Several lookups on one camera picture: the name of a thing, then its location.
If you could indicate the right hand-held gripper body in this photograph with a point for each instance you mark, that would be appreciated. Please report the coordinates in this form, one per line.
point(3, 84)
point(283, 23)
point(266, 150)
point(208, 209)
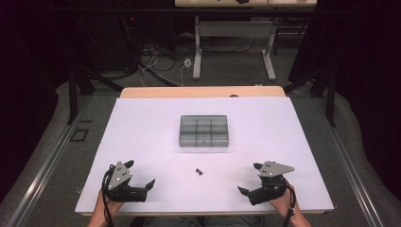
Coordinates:
point(271, 186)

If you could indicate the white desk frame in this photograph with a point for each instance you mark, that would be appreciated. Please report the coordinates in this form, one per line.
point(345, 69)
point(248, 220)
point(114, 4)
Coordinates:
point(235, 29)

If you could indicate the wooden table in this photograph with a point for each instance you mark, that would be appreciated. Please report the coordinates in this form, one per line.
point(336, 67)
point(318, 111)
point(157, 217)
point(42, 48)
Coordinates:
point(189, 92)

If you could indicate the clear plastic compartment box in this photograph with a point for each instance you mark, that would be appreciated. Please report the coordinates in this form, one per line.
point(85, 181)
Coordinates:
point(203, 130)

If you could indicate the white power adapter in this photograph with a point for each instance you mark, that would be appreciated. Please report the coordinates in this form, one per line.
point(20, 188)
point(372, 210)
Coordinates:
point(187, 62)

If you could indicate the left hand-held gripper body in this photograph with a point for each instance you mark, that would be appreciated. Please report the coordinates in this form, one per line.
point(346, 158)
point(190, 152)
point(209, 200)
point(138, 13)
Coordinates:
point(121, 176)

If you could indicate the black device with red light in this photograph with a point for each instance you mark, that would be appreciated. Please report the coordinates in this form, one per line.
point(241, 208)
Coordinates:
point(132, 19)

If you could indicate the person's right hand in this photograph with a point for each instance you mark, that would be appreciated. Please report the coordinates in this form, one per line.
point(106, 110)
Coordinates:
point(285, 206)

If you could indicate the aluminium floor rail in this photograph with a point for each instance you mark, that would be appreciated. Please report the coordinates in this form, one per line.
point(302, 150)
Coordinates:
point(47, 164)
point(353, 170)

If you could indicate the black metal bar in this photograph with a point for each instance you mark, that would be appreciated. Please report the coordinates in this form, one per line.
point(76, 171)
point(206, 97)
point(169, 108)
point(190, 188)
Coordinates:
point(157, 10)

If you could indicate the black metal stand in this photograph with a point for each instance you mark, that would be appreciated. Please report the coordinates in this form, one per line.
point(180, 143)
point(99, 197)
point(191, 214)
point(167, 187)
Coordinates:
point(73, 94)
point(330, 94)

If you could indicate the person's left hand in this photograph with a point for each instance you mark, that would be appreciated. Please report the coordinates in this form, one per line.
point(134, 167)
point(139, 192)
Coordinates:
point(107, 206)

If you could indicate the white board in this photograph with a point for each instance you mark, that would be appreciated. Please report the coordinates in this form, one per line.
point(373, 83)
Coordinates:
point(151, 142)

